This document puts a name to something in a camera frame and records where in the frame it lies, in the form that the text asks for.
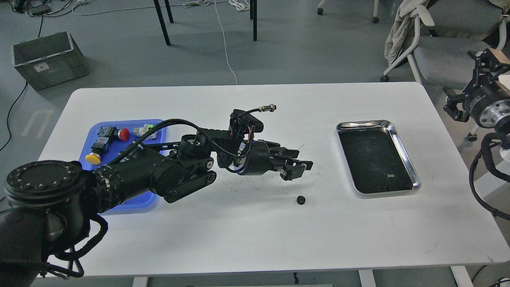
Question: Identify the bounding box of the black table leg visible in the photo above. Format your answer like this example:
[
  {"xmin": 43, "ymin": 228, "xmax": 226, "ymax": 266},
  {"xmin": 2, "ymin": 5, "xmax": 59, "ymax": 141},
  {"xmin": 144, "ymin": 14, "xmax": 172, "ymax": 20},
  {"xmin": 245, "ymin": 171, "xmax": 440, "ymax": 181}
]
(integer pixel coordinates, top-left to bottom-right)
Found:
[
  {"xmin": 153, "ymin": 0, "xmax": 174, "ymax": 47},
  {"xmin": 249, "ymin": 0, "xmax": 257, "ymax": 41}
]

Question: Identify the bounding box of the black floor cable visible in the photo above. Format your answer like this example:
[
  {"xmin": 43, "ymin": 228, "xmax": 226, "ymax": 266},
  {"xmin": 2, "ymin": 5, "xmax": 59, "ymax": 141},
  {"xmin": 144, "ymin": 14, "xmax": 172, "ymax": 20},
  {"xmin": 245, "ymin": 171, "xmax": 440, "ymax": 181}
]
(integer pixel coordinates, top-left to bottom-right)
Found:
[{"xmin": 0, "ymin": 0, "xmax": 80, "ymax": 152}]

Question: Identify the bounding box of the silver metal tray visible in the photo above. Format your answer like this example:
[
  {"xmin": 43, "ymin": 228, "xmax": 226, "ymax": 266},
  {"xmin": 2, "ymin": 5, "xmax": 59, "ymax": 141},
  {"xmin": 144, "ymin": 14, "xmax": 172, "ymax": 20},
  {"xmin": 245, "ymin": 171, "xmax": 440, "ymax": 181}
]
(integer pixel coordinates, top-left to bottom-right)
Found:
[{"xmin": 336, "ymin": 120, "xmax": 422, "ymax": 199}]

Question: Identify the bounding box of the grey green storage crate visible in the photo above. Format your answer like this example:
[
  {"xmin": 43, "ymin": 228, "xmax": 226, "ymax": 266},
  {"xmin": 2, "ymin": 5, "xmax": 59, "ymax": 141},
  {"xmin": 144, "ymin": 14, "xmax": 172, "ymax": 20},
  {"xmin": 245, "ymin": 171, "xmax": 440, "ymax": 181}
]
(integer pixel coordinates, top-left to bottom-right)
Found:
[{"xmin": 11, "ymin": 31, "xmax": 89, "ymax": 91}]

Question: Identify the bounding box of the red push button switch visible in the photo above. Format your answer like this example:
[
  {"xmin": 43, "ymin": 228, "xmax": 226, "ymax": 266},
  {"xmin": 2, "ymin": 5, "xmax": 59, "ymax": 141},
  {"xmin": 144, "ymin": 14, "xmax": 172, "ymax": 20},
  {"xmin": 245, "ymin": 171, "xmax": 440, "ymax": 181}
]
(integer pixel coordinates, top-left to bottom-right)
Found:
[{"xmin": 97, "ymin": 126, "xmax": 130, "ymax": 142}]

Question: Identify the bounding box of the black table leg right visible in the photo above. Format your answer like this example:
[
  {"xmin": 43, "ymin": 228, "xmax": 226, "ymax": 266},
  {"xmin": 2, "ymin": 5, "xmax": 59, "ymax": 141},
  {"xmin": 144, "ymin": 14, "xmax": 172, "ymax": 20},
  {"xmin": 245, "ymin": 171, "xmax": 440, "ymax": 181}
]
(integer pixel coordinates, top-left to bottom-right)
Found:
[{"xmin": 249, "ymin": 0, "xmax": 257, "ymax": 41}]

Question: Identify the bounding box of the black table leg left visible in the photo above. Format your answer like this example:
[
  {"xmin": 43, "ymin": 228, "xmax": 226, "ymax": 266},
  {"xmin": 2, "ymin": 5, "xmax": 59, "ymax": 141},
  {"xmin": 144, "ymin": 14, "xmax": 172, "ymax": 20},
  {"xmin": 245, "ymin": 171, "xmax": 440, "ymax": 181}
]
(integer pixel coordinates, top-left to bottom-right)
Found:
[{"xmin": 153, "ymin": 0, "xmax": 174, "ymax": 47}]

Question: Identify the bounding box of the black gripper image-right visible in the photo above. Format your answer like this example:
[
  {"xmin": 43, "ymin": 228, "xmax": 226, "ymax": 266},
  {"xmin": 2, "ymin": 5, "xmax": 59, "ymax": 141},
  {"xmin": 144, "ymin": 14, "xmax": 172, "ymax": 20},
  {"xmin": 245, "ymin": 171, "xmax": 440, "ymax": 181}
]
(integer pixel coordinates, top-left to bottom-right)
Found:
[{"xmin": 443, "ymin": 49, "xmax": 510, "ymax": 129}]

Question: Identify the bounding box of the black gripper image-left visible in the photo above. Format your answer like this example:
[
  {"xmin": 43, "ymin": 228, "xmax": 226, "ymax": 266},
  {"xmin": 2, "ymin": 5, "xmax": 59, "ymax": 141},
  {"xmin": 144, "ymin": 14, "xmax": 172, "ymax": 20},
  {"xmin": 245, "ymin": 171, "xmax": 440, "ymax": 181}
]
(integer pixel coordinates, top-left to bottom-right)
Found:
[{"xmin": 235, "ymin": 140, "xmax": 314, "ymax": 181}]

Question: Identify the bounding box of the grey green switch module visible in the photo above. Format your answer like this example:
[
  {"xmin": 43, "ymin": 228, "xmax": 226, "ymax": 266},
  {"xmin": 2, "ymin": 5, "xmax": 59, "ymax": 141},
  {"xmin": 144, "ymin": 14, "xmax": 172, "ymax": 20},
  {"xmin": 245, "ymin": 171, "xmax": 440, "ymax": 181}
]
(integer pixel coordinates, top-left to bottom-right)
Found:
[{"xmin": 133, "ymin": 124, "xmax": 158, "ymax": 140}]

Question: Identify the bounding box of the white floor cable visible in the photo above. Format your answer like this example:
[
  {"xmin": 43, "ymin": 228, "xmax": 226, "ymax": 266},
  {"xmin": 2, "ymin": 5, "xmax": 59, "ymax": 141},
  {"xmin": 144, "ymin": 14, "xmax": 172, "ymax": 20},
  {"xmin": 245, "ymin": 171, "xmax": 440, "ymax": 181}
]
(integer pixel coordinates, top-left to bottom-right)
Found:
[{"xmin": 72, "ymin": 0, "xmax": 251, "ymax": 85}]

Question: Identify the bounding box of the beige cloth on chair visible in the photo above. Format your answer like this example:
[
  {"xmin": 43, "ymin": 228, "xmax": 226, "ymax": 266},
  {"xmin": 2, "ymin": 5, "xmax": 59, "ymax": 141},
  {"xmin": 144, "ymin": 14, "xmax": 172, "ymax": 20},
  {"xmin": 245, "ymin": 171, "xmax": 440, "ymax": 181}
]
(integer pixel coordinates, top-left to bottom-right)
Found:
[{"xmin": 384, "ymin": 0, "xmax": 436, "ymax": 65}]

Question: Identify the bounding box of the blue plastic tray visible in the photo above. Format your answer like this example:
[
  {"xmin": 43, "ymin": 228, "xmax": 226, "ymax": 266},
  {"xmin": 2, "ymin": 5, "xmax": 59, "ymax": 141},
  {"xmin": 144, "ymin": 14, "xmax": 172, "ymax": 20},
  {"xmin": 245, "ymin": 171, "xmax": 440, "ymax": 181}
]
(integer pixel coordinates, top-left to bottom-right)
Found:
[{"xmin": 78, "ymin": 119, "xmax": 162, "ymax": 216}]

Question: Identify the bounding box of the black wrist camera image-left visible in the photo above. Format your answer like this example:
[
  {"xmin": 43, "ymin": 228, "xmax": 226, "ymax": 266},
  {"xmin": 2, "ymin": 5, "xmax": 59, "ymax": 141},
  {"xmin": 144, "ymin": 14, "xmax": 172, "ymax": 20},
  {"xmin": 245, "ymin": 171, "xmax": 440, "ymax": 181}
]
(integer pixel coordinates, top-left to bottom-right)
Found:
[{"xmin": 228, "ymin": 104, "xmax": 277, "ymax": 142}]

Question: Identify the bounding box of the yellow push button switch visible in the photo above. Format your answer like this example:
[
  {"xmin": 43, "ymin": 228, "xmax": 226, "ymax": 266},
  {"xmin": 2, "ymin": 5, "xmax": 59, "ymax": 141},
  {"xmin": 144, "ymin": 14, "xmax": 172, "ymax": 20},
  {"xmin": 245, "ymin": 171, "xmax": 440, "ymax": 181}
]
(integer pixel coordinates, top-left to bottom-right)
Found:
[{"xmin": 84, "ymin": 136, "xmax": 111, "ymax": 165}]

